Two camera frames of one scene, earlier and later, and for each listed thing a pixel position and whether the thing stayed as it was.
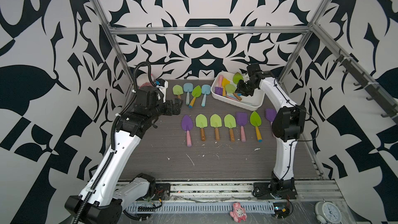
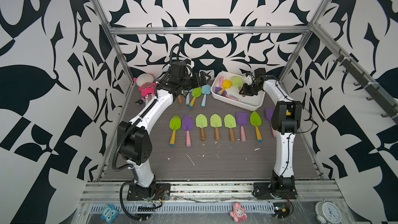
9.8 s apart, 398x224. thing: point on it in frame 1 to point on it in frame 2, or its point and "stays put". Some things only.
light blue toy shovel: x=205 y=90 stays put
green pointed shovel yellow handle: x=255 y=120 stays put
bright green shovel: x=237 y=77 to x=174 y=124
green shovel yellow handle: x=196 y=92 stays put
